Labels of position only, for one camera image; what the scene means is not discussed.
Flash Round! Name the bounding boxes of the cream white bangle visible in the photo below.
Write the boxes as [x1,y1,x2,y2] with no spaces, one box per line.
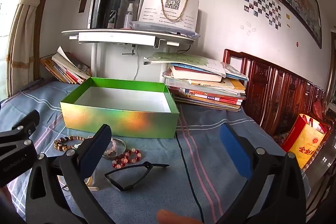
[84,176,100,192]

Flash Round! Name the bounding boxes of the red and yellow gift bag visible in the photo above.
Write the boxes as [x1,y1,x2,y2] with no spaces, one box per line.
[280,114,332,169]

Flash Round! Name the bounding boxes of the carved wooden headboard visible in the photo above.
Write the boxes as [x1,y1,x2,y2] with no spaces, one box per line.
[223,49,336,141]

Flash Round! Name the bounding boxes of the beige curtain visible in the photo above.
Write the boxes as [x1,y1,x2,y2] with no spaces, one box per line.
[7,0,54,98]

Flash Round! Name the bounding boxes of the white paper gift bag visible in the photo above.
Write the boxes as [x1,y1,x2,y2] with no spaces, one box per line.
[137,0,199,33]

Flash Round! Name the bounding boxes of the wall photo collage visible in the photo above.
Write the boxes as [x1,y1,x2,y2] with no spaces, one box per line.
[243,0,282,30]

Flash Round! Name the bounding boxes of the silver bangle bracelet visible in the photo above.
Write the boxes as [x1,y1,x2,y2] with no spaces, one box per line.
[101,138,126,160]

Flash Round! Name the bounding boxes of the clear plastic folder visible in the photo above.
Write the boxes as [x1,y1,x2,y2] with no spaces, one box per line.
[130,21,201,38]

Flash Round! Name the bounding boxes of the person's right hand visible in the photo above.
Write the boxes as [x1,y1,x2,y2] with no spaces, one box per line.
[156,210,203,224]

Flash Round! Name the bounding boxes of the pale bead bracelet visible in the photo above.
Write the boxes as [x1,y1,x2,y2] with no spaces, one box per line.
[104,139,118,157]

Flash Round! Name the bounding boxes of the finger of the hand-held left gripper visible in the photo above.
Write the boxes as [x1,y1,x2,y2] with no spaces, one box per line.
[0,110,40,147]

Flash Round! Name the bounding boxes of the shiny green cardboard box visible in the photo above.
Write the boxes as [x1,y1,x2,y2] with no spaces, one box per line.
[60,77,180,139]

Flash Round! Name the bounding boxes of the tall stack of books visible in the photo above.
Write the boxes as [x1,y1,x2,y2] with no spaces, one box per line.
[144,52,249,112]

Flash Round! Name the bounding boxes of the small stack of books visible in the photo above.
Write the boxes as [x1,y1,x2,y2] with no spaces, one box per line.
[39,46,92,85]

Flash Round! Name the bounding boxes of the white cable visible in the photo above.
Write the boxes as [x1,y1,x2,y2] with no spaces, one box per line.
[133,47,140,82]

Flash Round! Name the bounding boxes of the small clear spray bottle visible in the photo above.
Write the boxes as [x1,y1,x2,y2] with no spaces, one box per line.
[123,3,134,29]

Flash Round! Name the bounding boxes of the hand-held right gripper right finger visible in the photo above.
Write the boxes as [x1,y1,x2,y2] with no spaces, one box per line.
[219,123,307,224]

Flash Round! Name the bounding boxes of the blue plaid bed sheet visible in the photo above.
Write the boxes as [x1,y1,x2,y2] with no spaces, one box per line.
[0,81,312,224]

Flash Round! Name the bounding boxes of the black cable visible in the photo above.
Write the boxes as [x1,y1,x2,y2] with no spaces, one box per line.
[175,130,205,224]

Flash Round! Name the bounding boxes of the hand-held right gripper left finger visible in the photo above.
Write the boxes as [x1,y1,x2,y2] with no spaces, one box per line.
[26,124,116,224]

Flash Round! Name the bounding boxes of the black clamp screw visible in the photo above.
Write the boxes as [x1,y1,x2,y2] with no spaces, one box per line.
[123,45,136,57]

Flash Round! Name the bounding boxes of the brown bead bracelet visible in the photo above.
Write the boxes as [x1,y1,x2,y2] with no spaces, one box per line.
[54,135,88,152]

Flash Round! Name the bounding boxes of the dark clear container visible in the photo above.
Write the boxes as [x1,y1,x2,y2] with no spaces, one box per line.
[109,0,130,29]

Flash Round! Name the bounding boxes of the black clip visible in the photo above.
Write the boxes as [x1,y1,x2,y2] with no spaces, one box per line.
[104,161,170,192]

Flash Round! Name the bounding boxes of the small white wall stickers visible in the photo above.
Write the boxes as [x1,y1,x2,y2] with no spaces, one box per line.
[240,20,258,36]

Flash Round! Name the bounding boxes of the red bead bracelet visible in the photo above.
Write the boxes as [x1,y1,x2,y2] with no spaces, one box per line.
[112,148,143,168]

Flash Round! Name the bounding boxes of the black thermos bottle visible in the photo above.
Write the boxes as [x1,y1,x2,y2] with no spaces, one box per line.
[90,0,116,29]

